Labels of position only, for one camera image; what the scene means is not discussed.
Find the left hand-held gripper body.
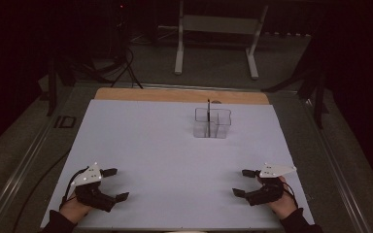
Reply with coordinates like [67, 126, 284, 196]
[70, 162, 119, 214]

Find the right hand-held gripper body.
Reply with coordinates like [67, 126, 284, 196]
[244, 162, 298, 207]

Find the clear plastic organizer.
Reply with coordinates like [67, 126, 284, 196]
[192, 107, 233, 140]

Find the thin black brush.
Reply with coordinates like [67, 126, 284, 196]
[206, 98, 213, 139]

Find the person's right hand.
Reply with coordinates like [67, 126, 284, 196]
[256, 176, 299, 216]

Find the person's left hand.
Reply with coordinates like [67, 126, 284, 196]
[58, 190, 93, 225]

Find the white table mat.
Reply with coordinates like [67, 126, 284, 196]
[40, 98, 317, 232]

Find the black tripod stand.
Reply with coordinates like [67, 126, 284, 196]
[261, 62, 330, 130]
[46, 56, 77, 118]

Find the wooden table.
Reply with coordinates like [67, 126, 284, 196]
[93, 86, 271, 106]

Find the white metal stand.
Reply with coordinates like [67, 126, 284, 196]
[173, 0, 270, 81]

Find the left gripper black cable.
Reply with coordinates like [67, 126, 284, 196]
[59, 167, 90, 211]

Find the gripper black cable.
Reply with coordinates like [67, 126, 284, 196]
[59, 167, 90, 211]
[281, 182, 301, 209]

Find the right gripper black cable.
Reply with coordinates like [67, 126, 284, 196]
[281, 182, 301, 209]

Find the black floor cable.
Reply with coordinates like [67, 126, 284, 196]
[11, 149, 72, 233]

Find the aluminium frame rail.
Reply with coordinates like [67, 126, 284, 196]
[295, 90, 373, 233]
[0, 86, 79, 233]

